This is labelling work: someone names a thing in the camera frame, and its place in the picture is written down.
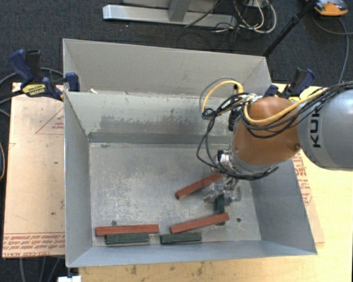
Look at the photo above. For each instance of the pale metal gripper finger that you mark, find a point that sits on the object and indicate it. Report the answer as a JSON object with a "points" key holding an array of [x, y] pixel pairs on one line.
{"points": [[210, 198], [215, 187]]}

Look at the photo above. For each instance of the red-brown flat block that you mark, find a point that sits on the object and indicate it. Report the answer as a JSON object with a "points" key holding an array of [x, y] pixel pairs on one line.
{"points": [[199, 223], [127, 230], [196, 186]]}

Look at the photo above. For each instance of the grey metal bin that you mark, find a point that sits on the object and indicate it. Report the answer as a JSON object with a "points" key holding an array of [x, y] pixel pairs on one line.
{"points": [[151, 177]]}

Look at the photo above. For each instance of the brown cardboard board red print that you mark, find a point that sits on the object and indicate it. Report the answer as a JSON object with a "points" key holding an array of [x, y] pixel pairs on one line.
{"points": [[35, 172]]}

